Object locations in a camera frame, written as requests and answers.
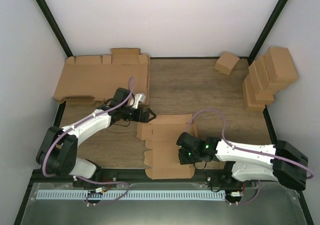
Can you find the light blue slotted cable duct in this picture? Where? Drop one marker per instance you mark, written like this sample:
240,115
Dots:
133,195

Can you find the black frame post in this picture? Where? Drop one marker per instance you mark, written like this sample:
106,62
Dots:
43,6
276,12

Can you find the black aluminium frame rail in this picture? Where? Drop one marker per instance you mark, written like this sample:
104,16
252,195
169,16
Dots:
130,176

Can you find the stack of flat cardboard sheets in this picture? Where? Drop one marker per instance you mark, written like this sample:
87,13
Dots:
92,79

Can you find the lowest stacked folded cardboard box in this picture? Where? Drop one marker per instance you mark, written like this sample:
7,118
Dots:
247,97

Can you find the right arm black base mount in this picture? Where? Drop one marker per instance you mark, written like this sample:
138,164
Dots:
222,180

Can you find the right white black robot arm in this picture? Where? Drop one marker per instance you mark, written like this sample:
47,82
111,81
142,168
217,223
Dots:
280,162

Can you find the right black frame post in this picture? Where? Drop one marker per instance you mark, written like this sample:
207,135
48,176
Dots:
276,12

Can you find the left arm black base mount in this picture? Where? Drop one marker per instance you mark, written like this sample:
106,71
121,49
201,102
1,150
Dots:
101,175

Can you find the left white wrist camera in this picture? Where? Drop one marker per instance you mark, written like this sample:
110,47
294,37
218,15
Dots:
137,99

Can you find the small folded cardboard box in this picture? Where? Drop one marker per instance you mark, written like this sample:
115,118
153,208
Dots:
226,63

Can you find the left black frame post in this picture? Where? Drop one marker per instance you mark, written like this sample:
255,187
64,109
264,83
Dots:
43,6

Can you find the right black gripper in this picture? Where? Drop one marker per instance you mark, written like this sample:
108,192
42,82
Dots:
183,160

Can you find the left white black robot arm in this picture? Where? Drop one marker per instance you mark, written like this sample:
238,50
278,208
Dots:
58,152

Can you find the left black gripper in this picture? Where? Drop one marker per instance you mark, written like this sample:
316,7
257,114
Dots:
140,115

